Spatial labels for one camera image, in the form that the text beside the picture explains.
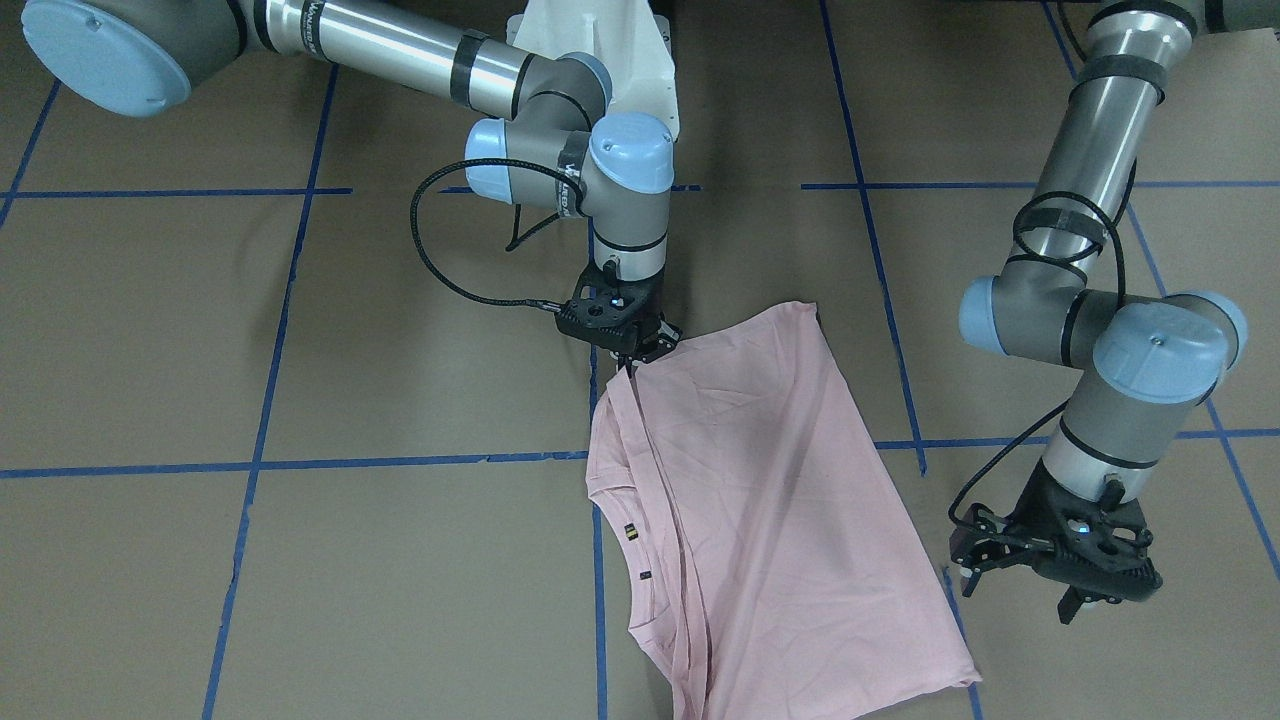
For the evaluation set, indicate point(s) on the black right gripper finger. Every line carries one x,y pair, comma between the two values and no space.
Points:
627,365
656,339

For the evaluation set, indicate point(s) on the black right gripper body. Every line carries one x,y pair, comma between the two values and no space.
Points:
655,338

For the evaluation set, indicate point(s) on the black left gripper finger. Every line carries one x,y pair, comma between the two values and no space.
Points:
982,541
1072,601

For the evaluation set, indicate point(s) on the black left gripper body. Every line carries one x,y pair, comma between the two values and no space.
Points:
1030,520

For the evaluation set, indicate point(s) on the pink Snoopy t-shirt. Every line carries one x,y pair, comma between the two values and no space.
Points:
774,571

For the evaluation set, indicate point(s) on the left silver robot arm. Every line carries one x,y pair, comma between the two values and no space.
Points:
1062,299

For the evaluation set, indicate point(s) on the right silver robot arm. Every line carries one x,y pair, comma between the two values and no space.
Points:
561,125

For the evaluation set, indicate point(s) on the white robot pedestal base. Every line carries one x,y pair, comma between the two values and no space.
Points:
632,39

